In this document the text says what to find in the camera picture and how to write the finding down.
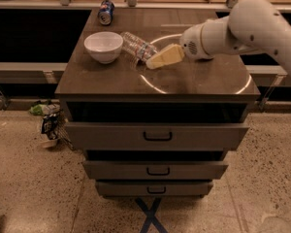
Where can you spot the middle grey drawer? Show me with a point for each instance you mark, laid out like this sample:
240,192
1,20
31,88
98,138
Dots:
151,170

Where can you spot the top grey drawer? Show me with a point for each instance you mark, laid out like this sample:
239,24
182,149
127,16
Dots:
156,136

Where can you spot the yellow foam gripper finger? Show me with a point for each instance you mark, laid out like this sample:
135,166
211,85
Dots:
171,54

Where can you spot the white ceramic bowl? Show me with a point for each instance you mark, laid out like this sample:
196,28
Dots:
105,47

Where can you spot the black snack bag on floor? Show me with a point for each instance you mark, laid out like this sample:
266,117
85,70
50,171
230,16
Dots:
49,125

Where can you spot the bottom grey drawer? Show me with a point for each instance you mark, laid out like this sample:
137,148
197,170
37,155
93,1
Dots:
158,188

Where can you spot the white bowl on floor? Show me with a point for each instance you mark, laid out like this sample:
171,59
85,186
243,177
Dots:
49,144

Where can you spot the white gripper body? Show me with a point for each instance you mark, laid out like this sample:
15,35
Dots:
190,43

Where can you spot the clear plastic water bottle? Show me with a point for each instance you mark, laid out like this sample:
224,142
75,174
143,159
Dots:
137,47

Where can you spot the green snack bag on floor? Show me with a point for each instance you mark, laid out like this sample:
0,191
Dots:
44,109

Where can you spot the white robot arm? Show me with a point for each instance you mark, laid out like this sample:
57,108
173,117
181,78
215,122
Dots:
252,26

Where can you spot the blue pepsi can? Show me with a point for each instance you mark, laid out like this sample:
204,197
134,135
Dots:
105,13

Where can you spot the grey drawer cabinet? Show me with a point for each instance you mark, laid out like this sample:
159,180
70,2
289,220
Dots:
216,91

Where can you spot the grey drawer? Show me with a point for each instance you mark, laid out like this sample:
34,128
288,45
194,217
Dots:
151,170
156,136
158,188

